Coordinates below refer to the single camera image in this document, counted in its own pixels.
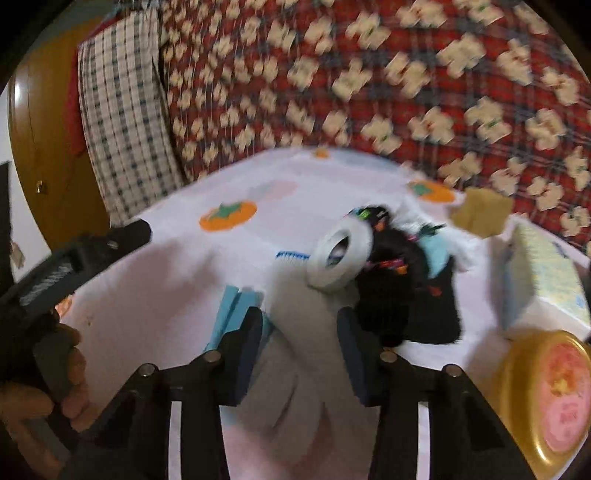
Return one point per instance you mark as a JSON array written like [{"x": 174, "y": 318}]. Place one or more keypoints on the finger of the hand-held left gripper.
[{"x": 115, "y": 237}]

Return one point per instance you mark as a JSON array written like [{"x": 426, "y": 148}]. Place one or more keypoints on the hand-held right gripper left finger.
[{"x": 251, "y": 339}]

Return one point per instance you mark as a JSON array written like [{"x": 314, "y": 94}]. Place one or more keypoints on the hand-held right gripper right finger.
[{"x": 347, "y": 341}]

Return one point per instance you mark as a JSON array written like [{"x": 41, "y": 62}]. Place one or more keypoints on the grey soft cloth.
[{"x": 295, "y": 337}]

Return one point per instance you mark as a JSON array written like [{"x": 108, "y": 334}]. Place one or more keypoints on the person's left hand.
[{"x": 23, "y": 406}]

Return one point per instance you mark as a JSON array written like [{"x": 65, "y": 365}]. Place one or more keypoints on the black fuzzy sock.
[{"x": 388, "y": 295}]

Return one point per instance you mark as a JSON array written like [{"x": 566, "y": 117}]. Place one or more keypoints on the white tape roll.
[{"x": 355, "y": 272}]

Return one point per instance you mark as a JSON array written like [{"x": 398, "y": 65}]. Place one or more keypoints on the white persimmon print cloth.
[{"x": 184, "y": 267}]

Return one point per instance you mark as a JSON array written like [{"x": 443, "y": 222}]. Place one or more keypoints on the checked pillow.
[{"x": 124, "y": 115}]

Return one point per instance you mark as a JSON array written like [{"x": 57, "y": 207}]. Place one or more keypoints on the small light blue cloth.
[{"x": 436, "y": 251}]

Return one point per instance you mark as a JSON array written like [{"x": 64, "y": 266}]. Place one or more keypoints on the white paper towel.
[{"x": 461, "y": 249}]

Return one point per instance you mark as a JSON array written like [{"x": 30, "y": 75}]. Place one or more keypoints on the yellow sponge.
[{"x": 482, "y": 212}]

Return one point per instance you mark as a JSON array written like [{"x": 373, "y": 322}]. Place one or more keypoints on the gold round tin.
[{"x": 531, "y": 397}]

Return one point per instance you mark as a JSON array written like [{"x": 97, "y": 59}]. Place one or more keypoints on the yellow patterned tissue pack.
[{"x": 545, "y": 272}]

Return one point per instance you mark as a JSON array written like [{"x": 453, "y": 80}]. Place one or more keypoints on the red plaid bear blanket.
[{"x": 369, "y": 83}]

